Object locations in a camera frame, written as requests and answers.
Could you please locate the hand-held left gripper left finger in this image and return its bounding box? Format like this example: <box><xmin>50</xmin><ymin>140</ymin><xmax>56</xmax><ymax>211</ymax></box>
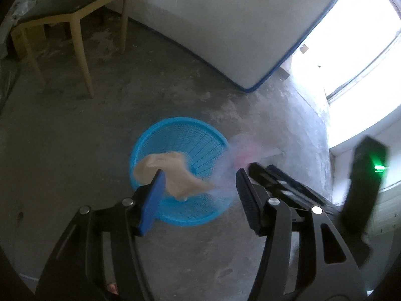
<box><xmin>35</xmin><ymin>169</ymin><xmax>166</xmax><ymax>301</ymax></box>

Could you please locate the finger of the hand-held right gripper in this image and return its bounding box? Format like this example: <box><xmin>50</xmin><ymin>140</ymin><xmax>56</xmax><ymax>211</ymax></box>
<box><xmin>268</xmin><ymin>165</ymin><xmax>342</xmax><ymax>215</ymax></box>
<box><xmin>250</xmin><ymin>162</ymin><xmax>314</xmax><ymax>209</ymax></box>

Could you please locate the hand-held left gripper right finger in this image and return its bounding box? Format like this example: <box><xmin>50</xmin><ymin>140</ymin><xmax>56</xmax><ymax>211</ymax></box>
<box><xmin>235</xmin><ymin>168</ymin><xmax>368</xmax><ymax>301</ymax></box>

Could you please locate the pink white cloth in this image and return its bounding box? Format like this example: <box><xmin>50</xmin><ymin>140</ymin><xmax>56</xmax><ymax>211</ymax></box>
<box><xmin>230</xmin><ymin>135</ymin><xmax>285</xmax><ymax>171</ymax></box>

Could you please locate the beige cloth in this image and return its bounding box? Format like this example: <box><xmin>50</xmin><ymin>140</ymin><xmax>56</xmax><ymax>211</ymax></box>
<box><xmin>133</xmin><ymin>151</ymin><xmax>217</xmax><ymax>201</ymax></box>

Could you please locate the blue plastic basket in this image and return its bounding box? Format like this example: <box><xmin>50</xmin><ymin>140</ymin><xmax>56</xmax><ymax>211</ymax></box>
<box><xmin>129</xmin><ymin>117</ymin><xmax>234</xmax><ymax>227</ymax></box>

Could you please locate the bright window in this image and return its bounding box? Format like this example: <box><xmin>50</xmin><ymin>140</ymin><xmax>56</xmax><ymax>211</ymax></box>
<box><xmin>291</xmin><ymin>0</ymin><xmax>401</xmax><ymax>151</ymax></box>

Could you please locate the white mattress with blue edge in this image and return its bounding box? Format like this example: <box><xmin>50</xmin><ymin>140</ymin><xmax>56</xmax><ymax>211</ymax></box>
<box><xmin>130</xmin><ymin>0</ymin><xmax>361</xmax><ymax>93</ymax></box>

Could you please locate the cardboard box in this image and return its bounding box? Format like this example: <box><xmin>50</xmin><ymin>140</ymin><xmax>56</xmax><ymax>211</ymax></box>
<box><xmin>11</xmin><ymin>22</ymin><xmax>47</xmax><ymax>60</ymax></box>

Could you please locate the wooden chair with dark seat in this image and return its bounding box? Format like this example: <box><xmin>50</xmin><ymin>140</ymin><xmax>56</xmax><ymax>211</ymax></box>
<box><xmin>11</xmin><ymin>0</ymin><xmax>135</xmax><ymax>98</ymax></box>

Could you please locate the white plastic bag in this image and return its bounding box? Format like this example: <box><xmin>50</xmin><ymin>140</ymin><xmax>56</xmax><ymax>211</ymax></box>
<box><xmin>12</xmin><ymin>0</ymin><xmax>37</xmax><ymax>19</ymax></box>

